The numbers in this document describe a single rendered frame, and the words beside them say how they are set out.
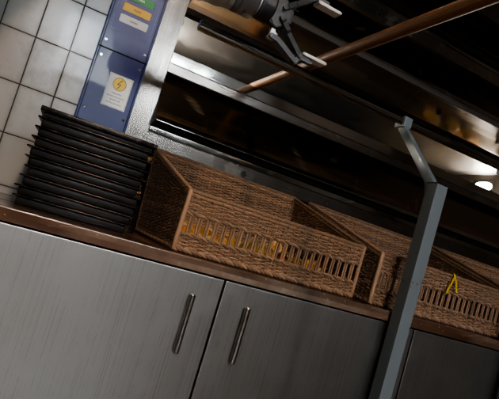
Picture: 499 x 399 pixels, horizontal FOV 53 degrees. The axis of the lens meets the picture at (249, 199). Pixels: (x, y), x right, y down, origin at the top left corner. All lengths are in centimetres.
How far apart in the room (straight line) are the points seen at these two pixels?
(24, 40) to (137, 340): 96
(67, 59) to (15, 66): 15
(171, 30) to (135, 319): 99
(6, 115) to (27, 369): 79
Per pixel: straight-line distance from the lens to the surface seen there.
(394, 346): 145
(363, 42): 130
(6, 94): 168
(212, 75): 179
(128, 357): 120
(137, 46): 171
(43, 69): 169
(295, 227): 133
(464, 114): 223
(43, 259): 113
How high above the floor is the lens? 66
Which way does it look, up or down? 4 degrees up
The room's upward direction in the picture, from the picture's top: 17 degrees clockwise
